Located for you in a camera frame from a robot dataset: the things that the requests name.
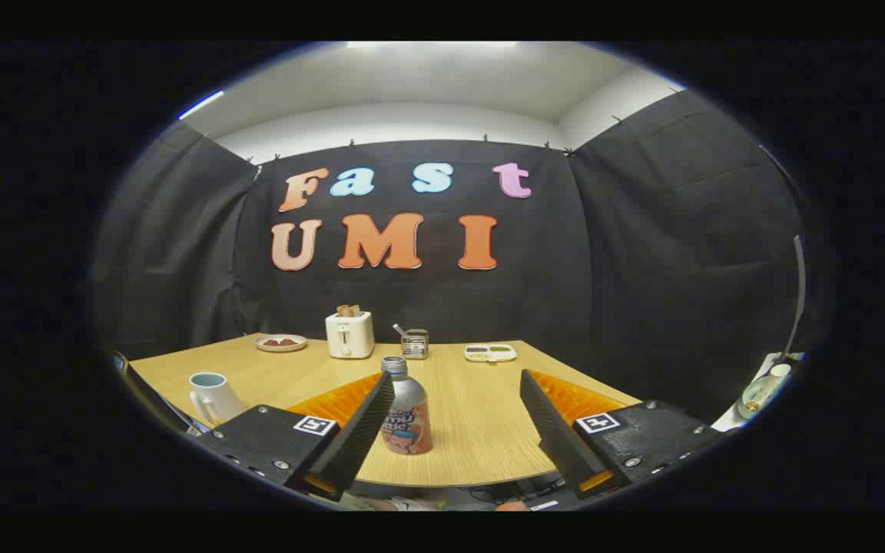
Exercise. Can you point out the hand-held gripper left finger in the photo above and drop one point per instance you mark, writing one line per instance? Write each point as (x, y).
(358, 430)

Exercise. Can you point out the white toaster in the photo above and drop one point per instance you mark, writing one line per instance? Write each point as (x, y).
(349, 336)

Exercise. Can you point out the silver juice bottle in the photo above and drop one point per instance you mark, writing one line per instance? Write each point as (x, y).
(409, 403)

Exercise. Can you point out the dark flat panel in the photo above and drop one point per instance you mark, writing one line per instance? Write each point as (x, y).
(152, 399)

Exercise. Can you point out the wooden table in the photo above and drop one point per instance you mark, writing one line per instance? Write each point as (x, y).
(473, 415)

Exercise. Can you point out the white divided dish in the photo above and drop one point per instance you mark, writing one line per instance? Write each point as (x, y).
(490, 357)

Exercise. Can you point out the small white plate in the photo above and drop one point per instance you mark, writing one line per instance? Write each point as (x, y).
(280, 348)

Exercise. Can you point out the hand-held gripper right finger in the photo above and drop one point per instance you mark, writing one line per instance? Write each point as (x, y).
(558, 430)

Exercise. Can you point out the white round container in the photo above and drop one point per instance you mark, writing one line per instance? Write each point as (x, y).
(761, 393)

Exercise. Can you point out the white cup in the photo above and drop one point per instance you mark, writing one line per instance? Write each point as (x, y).
(218, 398)

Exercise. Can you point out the grey curved pole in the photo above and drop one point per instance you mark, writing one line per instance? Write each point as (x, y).
(797, 292)

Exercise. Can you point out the metal utensil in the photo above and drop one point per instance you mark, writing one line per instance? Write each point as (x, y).
(399, 330)

